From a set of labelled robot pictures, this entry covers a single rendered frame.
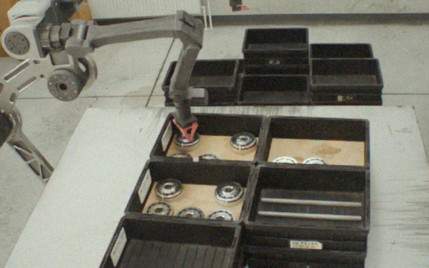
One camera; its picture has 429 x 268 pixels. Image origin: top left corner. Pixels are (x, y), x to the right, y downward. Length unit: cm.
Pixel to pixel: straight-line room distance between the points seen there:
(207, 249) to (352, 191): 56
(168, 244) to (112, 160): 72
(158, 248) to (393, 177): 98
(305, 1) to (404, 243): 328
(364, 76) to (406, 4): 184
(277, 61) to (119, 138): 122
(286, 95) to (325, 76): 25
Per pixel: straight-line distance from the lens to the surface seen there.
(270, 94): 345
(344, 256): 191
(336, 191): 210
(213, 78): 344
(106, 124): 281
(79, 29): 192
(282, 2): 508
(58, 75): 229
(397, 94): 420
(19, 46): 199
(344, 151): 228
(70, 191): 247
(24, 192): 372
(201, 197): 211
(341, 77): 339
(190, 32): 179
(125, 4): 518
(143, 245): 198
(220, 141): 235
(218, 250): 192
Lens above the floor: 223
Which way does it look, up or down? 35 degrees down
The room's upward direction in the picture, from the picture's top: 7 degrees counter-clockwise
